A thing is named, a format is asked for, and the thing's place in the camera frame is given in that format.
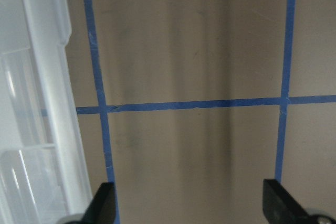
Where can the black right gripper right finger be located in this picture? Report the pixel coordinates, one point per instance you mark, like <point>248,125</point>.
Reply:
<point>280,207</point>

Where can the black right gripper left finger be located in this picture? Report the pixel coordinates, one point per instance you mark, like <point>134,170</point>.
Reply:
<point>102,208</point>

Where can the clear plastic box lid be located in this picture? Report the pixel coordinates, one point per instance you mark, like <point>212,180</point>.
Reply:
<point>44,178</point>

